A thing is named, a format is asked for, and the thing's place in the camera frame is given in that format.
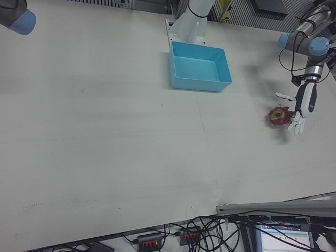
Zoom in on pink dragon fruit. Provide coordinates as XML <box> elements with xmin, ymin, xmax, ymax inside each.
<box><xmin>268</xmin><ymin>104</ymin><xmax>296</xmax><ymax>127</ymax></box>

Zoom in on black hub orange ports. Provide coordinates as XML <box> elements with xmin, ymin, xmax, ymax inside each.
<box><xmin>132</xmin><ymin>231</ymin><xmax>164</xmax><ymax>250</ymax></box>
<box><xmin>175</xmin><ymin>225</ymin><xmax>203</xmax><ymax>247</ymax></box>

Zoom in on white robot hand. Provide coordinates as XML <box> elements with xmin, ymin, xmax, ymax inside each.
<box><xmin>275</xmin><ymin>82</ymin><xmax>318</xmax><ymax>136</ymax></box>

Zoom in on dark floor panel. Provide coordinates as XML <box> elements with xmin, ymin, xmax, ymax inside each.
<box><xmin>251</xmin><ymin>0</ymin><xmax>288</xmax><ymax>19</ymax></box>

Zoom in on aluminium profile post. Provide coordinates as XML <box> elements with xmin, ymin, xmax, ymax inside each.
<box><xmin>215</xmin><ymin>193</ymin><xmax>336</xmax><ymax>218</ymax></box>

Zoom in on light blue plastic bin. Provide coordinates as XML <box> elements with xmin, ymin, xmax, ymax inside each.
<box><xmin>167</xmin><ymin>41</ymin><xmax>233</xmax><ymax>93</ymax></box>

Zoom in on black flat device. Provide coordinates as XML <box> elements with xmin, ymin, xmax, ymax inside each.
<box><xmin>88</xmin><ymin>241</ymin><xmax>115</xmax><ymax>252</ymax></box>

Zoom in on white conical stand base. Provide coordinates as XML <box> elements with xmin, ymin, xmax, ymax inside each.
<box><xmin>165</xmin><ymin>0</ymin><xmax>215</xmax><ymax>52</ymax></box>

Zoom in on yellow black striped post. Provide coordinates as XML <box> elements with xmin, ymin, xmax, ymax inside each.
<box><xmin>219</xmin><ymin>0</ymin><xmax>232</xmax><ymax>22</ymax></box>

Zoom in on tangled black cables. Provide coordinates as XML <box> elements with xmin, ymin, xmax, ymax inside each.
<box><xmin>120</xmin><ymin>214</ymin><xmax>253</xmax><ymax>252</ymax></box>

